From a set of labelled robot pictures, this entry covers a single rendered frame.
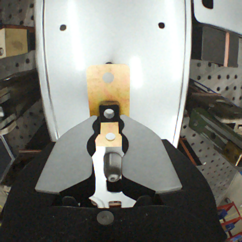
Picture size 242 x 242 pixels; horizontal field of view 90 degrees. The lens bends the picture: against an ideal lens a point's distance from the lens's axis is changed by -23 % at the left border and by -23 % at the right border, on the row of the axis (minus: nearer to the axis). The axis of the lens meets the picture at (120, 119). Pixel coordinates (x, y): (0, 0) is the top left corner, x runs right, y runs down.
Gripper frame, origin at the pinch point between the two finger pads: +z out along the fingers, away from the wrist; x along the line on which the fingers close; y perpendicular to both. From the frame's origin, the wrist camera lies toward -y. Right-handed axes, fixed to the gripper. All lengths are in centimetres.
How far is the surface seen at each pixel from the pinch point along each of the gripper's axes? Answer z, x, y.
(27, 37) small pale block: 8.1, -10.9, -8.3
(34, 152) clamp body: 13.5, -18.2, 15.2
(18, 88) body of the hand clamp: 7.4, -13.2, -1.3
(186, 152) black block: 14.7, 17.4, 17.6
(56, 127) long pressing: 9.0, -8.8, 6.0
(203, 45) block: 11.3, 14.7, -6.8
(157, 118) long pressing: 9.1, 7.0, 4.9
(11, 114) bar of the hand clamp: 4.0, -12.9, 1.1
